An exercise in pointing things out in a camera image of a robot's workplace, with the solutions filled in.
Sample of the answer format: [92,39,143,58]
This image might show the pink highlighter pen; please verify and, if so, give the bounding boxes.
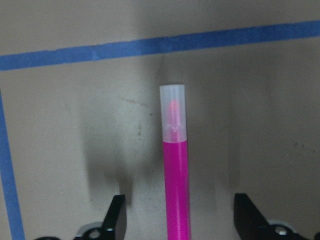
[159,84,191,240]

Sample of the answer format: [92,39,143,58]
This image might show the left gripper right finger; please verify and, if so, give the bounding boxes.
[233,193,305,240]

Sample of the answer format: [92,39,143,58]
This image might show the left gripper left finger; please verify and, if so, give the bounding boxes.
[74,194,126,240]

